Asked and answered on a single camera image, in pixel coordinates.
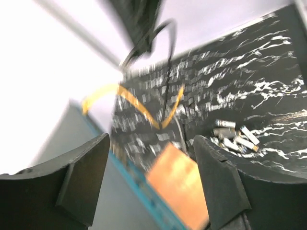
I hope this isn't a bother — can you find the yellow ethernet cable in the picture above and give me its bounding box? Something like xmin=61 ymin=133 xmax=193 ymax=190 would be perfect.
xmin=81 ymin=82 xmax=185 ymax=131

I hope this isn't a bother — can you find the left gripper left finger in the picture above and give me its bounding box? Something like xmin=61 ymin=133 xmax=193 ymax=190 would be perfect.
xmin=0 ymin=134 xmax=110 ymax=230

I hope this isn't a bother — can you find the black cable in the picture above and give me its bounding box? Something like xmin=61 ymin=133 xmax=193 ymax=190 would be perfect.
xmin=119 ymin=19 xmax=179 ymax=127

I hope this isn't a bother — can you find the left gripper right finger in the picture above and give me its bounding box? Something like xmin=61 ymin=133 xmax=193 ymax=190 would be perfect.
xmin=193 ymin=135 xmax=307 ymax=230

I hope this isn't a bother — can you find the teal network switch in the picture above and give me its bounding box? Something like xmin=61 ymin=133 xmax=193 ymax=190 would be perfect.
xmin=32 ymin=102 xmax=186 ymax=230

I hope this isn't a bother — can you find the silver SFP module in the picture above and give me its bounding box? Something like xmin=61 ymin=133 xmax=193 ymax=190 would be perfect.
xmin=235 ymin=144 xmax=250 ymax=154
xmin=220 ymin=138 xmax=242 ymax=152
xmin=215 ymin=119 xmax=236 ymax=128
xmin=240 ymin=126 xmax=260 ymax=145
xmin=213 ymin=127 xmax=236 ymax=138
xmin=235 ymin=137 xmax=259 ymax=152

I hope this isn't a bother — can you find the grey ethernet cable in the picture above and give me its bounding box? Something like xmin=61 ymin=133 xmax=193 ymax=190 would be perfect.
xmin=174 ymin=116 xmax=187 ymax=151

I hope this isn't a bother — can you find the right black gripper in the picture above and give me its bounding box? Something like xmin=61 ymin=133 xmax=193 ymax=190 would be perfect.
xmin=107 ymin=0 xmax=162 ymax=55

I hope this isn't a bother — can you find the wooden base board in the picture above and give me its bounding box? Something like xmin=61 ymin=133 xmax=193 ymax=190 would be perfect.
xmin=146 ymin=143 xmax=209 ymax=230

